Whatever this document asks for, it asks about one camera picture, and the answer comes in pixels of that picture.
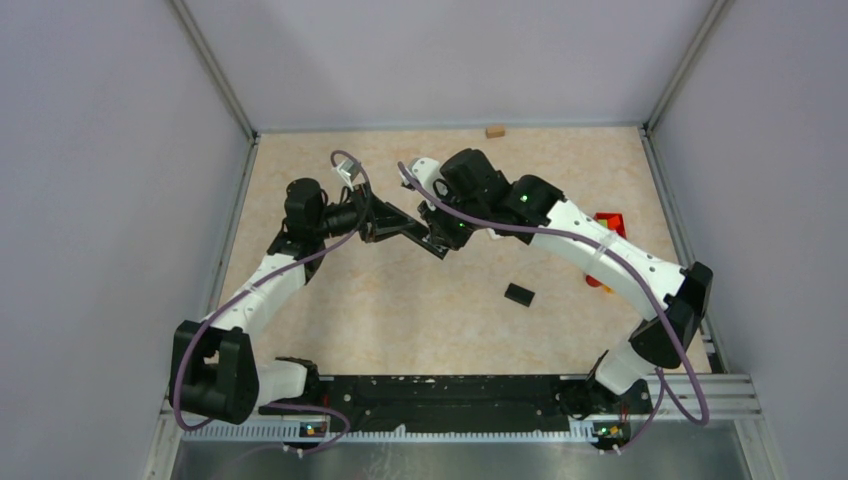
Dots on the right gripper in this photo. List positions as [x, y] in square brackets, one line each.
[433, 216]

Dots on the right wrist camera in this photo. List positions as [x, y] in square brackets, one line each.
[426, 171]

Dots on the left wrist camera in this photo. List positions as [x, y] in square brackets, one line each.
[348, 172]

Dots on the red plastic bin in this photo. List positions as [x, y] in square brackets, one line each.
[613, 221]

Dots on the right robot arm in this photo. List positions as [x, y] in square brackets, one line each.
[466, 194]

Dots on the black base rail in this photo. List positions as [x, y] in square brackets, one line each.
[496, 404]

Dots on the black remote battery cover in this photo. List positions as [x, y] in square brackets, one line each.
[519, 295]

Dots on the small wooden block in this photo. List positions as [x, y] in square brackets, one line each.
[495, 131]

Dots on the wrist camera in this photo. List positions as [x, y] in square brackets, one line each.
[348, 172]
[426, 171]

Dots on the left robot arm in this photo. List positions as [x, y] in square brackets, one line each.
[214, 372]

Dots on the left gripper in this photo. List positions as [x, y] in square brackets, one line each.
[375, 217]

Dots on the black remote control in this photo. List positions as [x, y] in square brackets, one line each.
[419, 234]

